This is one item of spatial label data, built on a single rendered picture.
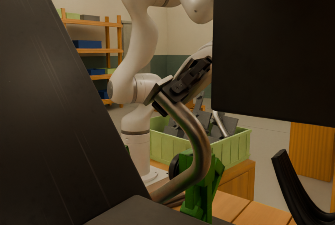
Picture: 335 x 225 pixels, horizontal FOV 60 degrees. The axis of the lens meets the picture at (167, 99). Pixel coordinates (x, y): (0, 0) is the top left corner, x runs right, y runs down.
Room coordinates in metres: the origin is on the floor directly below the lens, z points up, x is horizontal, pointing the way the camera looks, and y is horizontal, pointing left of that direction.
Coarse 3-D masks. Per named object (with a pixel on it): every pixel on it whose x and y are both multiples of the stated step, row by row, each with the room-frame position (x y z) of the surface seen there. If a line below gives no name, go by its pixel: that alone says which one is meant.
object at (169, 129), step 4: (172, 120) 1.83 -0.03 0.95; (168, 124) 1.85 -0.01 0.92; (164, 128) 1.79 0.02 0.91; (168, 128) 1.76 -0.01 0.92; (172, 128) 1.73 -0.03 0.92; (164, 132) 1.77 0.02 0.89; (168, 132) 1.74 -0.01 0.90; (172, 132) 1.72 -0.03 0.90; (176, 132) 1.69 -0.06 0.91; (180, 132) 1.70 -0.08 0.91; (176, 136) 1.68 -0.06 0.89; (180, 136) 1.70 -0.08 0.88
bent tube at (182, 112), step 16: (160, 80) 0.45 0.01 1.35; (160, 96) 0.46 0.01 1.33; (176, 112) 0.45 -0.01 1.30; (192, 128) 0.44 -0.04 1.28; (192, 144) 0.44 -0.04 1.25; (208, 144) 0.44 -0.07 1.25; (208, 160) 0.44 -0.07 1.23; (176, 176) 0.50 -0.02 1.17; (192, 176) 0.46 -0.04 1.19; (160, 192) 0.53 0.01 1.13; (176, 192) 0.50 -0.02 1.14
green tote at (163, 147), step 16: (160, 128) 1.91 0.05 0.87; (208, 128) 1.78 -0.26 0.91; (240, 128) 1.62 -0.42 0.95; (160, 144) 1.52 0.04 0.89; (176, 144) 1.43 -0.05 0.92; (224, 144) 1.40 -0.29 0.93; (240, 144) 1.51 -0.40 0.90; (160, 160) 1.52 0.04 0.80; (224, 160) 1.40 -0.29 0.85; (240, 160) 1.51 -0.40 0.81
